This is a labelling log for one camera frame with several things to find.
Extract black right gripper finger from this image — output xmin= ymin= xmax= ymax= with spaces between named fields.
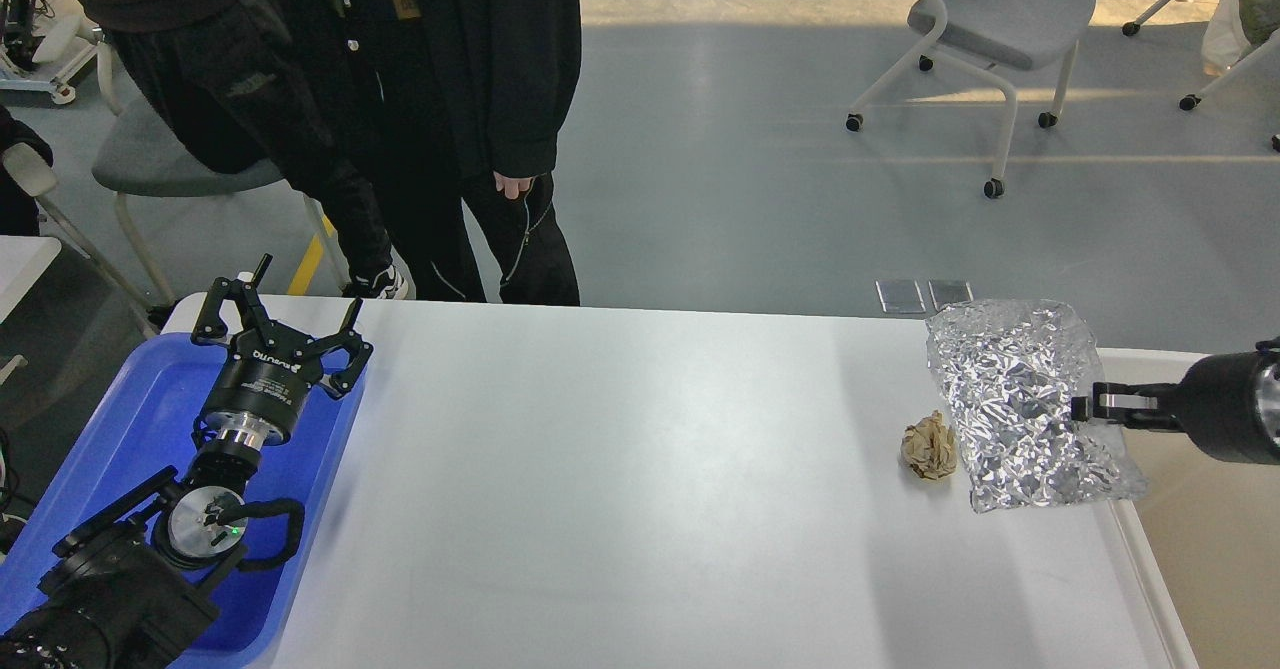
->
xmin=1070 ymin=382 xmax=1184 ymax=434

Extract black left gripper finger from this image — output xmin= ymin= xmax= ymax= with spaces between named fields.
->
xmin=188 ymin=255 xmax=273 ymax=350
xmin=300 ymin=299 xmax=372 ymax=400

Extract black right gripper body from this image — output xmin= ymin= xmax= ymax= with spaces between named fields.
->
xmin=1165 ymin=353 xmax=1279 ymax=466

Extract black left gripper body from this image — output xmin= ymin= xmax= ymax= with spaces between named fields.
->
xmin=192 ymin=327 xmax=323 ymax=445

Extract aluminium foil sheet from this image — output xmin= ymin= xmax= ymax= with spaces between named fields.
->
xmin=925 ymin=299 xmax=1149 ymax=514

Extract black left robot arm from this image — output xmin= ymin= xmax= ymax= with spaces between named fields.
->
xmin=3 ymin=258 xmax=374 ymax=668

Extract blue plastic tray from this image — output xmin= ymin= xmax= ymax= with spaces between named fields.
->
xmin=0 ymin=333 xmax=367 ymax=669

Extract beige plastic bin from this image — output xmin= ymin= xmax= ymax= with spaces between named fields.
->
xmin=1094 ymin=347 xmax=1280 ymax=669

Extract grey chair behind persons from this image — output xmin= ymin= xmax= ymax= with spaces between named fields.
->
xmin=92 ymin=19 xmax=351 ymax=302

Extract white side table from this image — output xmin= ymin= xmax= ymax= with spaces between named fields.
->
xmin=1 ymin=235 xmax=63 ymax=321

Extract crumpled brown paper ball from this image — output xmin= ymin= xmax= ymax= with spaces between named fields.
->
xmin=900 ymin=411 xmax=957 ymax=482

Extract metal floor plate right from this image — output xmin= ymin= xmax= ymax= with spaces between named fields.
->
xmin=927 ymin=280 xmax=975 ymax=312

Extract metal floor plate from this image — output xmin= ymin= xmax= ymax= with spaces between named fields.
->
xmin=927 ymin=280 xmax=975 ymax=312
xmin=876 ymin=280 xmax=927 ymax=315

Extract white chair at left edge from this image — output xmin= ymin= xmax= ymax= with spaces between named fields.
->
xmin=1 ymin=107 xmax=157 ymax=338

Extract white chair at edge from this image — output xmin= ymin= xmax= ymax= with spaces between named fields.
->
xmin=1121 ymin=0 xmax=1277 ymax=113
xmin=1 ymin=107 xmax=157 ymax=338

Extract metal floor plate left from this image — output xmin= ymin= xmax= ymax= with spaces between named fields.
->
xmin=876 ymin=280 xmax=927 ymax=315

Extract person in dark trousers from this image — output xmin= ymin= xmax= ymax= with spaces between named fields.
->
xmin=78 ymin=0 xmax=410 ymax=299

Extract white chair at right edge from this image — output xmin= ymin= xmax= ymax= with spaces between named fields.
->
xmin=1121 ymin=0 xmax=1277 ymax=113

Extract white equipment stand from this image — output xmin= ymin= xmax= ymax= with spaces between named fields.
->
xmin=1 ymin=0 xmax=105 ymax=105

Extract person in black jacket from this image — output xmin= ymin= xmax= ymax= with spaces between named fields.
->
xmin=279 ymin=0 xmax=582 ymax=306

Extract grey white office chair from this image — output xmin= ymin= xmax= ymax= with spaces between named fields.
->
xmin=845 ymin=0 xmax=1096 ymax=200

